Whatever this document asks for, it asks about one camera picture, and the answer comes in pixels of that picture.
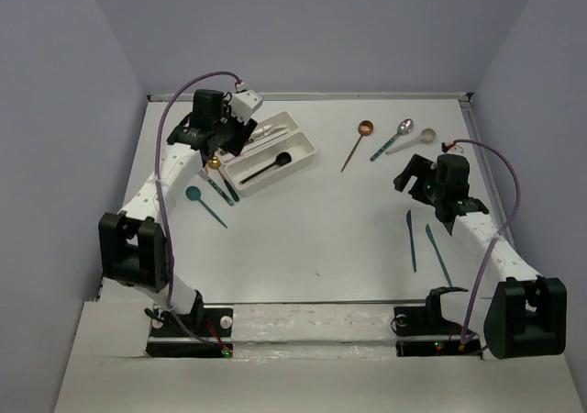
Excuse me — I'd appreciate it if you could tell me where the pink handled steak knife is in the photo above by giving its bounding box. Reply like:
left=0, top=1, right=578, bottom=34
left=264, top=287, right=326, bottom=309
left=242, top=129, right=289, bottom=154

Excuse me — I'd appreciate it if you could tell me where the steel knife teal handle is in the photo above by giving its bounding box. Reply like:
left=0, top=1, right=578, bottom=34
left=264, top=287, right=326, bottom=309
left=200, top=170, right=234, bottom=207

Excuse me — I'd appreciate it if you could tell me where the black measuring spoon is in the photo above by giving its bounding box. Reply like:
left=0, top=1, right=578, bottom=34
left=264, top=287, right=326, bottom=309
left=239, top=151, right=293, bottom=184

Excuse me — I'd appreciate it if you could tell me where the teal plastic spoon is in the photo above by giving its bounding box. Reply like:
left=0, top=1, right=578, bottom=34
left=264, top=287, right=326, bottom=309
left=185, top=185, right=227, bottom=229

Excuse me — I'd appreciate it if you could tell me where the steel knife dark handle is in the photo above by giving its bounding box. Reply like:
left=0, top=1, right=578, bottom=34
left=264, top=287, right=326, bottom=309
left=250, top=125, right=288, bottom=141

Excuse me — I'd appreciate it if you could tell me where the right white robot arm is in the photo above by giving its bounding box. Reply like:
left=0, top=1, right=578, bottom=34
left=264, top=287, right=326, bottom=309
left=393, top=154, right=567, bottom=359

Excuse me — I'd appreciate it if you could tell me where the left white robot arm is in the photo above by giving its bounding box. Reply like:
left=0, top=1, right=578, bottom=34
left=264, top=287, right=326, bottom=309
left=98, top=89, right=262, bottom=335

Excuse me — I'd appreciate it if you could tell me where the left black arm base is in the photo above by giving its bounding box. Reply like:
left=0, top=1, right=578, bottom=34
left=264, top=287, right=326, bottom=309
left=144, top=306, right=234, bottom=359

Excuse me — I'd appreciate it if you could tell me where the beige measuring spoon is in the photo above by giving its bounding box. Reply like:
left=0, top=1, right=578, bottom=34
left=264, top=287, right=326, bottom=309
left=385, top=128, right=437, bottom=155

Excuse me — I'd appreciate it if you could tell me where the teal plastic knife left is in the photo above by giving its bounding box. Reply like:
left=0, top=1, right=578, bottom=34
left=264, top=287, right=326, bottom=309
left=405, top=209, right=417, bottom=273

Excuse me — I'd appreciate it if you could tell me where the teal plastic knife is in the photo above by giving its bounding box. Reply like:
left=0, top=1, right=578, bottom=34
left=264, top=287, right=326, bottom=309
left=405, top=209, right=417, bottom=273
left=425, top=224, right=453, bottom=286

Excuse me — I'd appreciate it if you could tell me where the white front utensil tray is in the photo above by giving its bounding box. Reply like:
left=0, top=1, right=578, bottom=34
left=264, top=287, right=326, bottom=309
left=223, top=131, right=316, bottom=197

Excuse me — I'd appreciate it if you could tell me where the teal plastic knife right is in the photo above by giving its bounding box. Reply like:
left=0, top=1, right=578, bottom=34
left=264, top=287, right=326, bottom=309
left=425, top=224, right=453, bottom=286

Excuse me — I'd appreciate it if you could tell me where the copper round spoon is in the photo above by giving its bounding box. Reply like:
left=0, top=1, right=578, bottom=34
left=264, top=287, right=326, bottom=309
left=340, top=120, right=374, bottom=173

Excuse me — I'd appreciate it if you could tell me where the gold spoon teal handle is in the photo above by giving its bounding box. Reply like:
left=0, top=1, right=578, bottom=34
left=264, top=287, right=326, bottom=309
left=207, top=156, right=240, bottom=202

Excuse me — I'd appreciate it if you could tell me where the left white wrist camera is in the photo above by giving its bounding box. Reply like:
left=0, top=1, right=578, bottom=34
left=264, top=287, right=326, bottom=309
left=228, top=89, right=263, bottom=124

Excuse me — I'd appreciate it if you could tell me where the silver spoon teal handle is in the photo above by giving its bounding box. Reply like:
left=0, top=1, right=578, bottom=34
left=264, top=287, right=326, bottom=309
left=370, top=118, right=414, bottom=162

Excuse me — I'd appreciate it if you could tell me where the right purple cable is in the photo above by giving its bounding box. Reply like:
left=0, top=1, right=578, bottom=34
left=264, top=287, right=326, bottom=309
left=451, top=139, right=523, bottom=354

